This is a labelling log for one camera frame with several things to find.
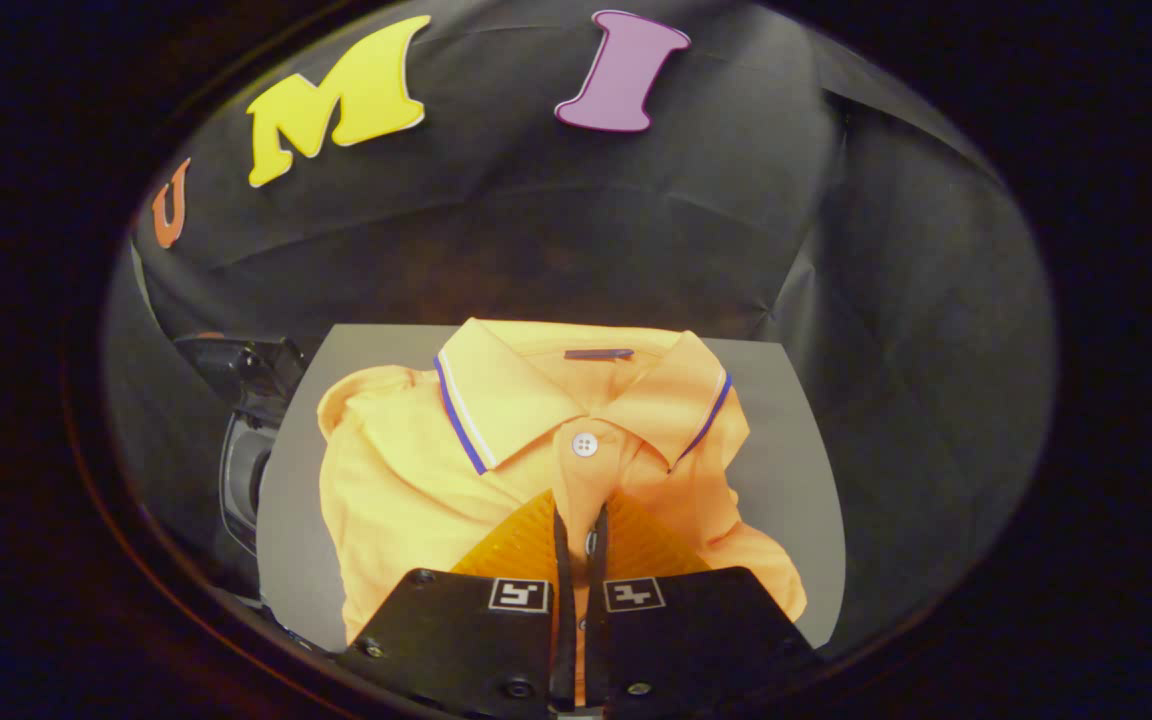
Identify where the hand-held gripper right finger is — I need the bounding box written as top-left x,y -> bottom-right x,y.
576,490 -> 823,713

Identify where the dark washing machine lid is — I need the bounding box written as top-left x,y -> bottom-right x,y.
174,333 -> 307,426

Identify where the grey cabinet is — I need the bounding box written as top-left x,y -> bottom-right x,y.
256,323 -> 847,653

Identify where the orange polo shirt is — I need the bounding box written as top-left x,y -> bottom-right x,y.
316,318 -> 809,701

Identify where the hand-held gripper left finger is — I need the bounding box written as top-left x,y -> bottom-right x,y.
336,490 -> 577,717

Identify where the black backdrop cloth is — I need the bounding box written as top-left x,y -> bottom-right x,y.
104,0 -> 1057,656

